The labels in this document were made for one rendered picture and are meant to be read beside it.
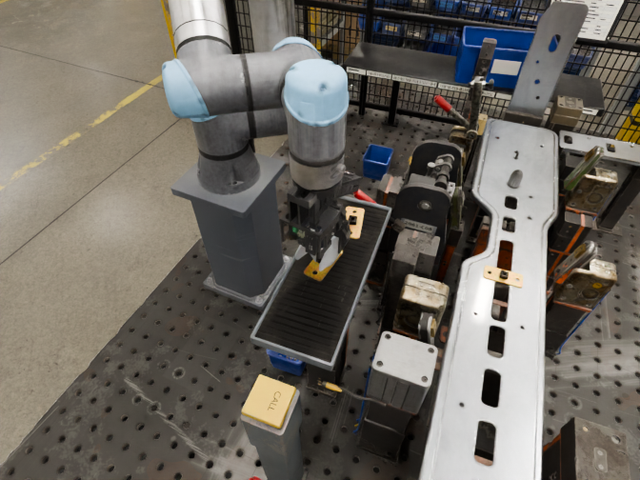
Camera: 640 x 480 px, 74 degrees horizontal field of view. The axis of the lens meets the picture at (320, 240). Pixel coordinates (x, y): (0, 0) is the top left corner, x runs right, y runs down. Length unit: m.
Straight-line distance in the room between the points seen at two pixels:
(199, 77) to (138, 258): 1.96
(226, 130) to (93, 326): 1.56
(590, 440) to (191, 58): 0.84
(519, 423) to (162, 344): 0.91
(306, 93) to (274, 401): 0.42
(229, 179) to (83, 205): 2.02
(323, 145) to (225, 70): 0.16
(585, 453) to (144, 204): 2.48
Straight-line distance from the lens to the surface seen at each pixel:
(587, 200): 1.39
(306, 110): 0.51
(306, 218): 0.63
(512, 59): 1.64
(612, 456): 0.90
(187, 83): 0.60
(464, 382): 0.88
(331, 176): 0.58
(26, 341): 2.43
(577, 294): 1.13
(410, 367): 0.74
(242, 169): 1.00
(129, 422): 1.22
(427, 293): 0.86
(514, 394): 0.90
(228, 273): 1.24
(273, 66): 0.61
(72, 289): 2.51
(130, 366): 1.28
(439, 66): 1.76
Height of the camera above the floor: 1.76
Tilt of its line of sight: 48 degrees down
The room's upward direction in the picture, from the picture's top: straight up
